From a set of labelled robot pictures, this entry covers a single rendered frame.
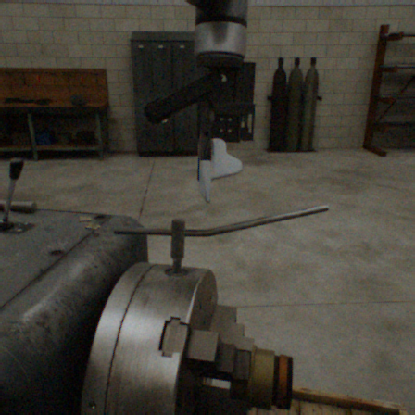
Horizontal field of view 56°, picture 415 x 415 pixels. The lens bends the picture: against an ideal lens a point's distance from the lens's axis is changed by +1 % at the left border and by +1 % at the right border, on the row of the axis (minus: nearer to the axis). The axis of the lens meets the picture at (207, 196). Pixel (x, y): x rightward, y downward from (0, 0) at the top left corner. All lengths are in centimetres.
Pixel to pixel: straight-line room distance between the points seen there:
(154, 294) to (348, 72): 726
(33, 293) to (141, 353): 17
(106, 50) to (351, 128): 459
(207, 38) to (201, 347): 42
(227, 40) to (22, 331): 45
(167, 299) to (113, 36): 675
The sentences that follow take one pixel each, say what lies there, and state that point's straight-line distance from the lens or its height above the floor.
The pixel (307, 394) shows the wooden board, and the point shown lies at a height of 90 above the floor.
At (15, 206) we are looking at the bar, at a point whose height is 127.
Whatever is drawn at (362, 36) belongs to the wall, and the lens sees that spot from 777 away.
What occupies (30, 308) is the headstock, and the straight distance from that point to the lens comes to 57.
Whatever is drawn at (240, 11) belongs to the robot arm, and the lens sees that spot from 59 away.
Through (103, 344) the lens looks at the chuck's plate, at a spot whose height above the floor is 120.
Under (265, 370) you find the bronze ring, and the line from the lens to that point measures 65.
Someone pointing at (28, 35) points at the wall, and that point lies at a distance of 753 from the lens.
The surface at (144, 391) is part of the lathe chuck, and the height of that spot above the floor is 116.
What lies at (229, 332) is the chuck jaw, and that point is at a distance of 72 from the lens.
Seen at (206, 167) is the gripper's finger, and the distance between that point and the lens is 53.
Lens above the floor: 155
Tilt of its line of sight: 19 degrees down
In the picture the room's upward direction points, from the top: straight up
